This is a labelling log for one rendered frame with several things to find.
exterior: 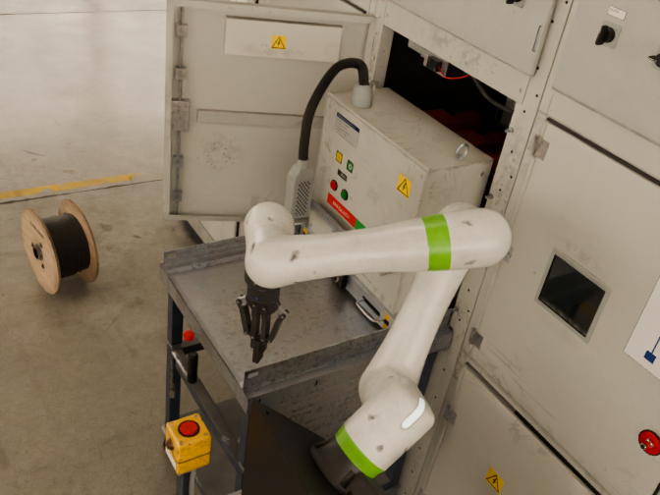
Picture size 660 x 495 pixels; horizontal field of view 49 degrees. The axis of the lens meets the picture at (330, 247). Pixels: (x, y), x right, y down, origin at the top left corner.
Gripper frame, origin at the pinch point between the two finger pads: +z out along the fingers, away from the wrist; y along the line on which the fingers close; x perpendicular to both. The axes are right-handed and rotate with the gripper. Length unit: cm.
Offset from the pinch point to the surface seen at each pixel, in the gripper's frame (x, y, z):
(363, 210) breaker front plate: -53, -7, -14
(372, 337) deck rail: -30.8, -20.9, 10.7
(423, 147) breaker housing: -52, -20, -39
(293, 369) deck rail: -11.0, -5.7, 13.3
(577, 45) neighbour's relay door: -43, -50, -75
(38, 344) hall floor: -60, 124, 97
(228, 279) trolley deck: -40, 28, 15
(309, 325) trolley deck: -32.4, -1.9, 15.3
